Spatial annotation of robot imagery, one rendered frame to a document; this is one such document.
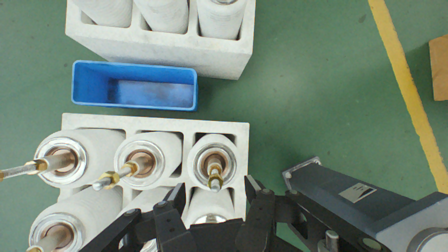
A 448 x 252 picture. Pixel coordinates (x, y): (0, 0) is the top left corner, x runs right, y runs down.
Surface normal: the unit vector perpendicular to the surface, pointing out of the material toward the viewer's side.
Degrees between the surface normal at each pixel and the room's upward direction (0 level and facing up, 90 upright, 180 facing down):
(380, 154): 0
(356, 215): 90
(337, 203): 90
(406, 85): 0
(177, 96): 0
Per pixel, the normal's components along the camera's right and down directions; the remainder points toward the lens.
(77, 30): 0.08, 0.00
